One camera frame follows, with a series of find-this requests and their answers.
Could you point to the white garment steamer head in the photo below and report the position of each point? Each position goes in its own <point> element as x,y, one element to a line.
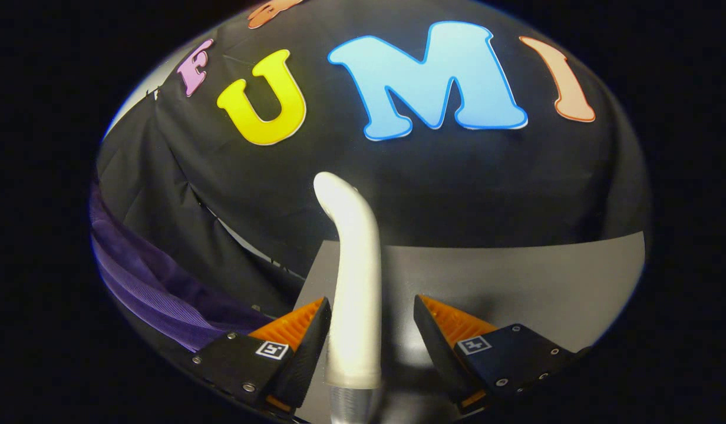
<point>357,282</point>

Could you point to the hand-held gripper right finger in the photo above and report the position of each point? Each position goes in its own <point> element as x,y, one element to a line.
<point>436,347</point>

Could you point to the grey cabinet with dark top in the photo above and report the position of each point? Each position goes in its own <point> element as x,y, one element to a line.
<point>516,282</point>

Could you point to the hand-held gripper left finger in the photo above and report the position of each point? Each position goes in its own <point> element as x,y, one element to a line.
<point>310,353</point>

